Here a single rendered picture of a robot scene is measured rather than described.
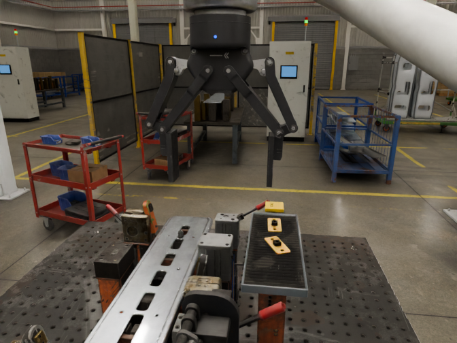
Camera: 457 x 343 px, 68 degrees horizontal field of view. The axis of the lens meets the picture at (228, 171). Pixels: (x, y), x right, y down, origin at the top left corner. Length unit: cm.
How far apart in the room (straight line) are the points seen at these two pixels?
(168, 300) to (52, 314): 66
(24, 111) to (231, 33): 1082
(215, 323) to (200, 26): 50
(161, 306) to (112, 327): 13
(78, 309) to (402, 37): 140
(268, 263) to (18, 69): 1053
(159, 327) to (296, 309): 67
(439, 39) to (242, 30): 20
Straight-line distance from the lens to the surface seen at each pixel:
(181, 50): 830
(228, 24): 42
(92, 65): 555
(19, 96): 1118
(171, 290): 102
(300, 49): 722
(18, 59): 1108
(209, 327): 67
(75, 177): 338
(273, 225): 100
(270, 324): 99
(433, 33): 42
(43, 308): 159
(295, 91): 724
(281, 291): 75
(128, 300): 101
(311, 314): 143
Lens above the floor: 161
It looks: 18 degrees down
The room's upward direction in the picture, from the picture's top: straight up
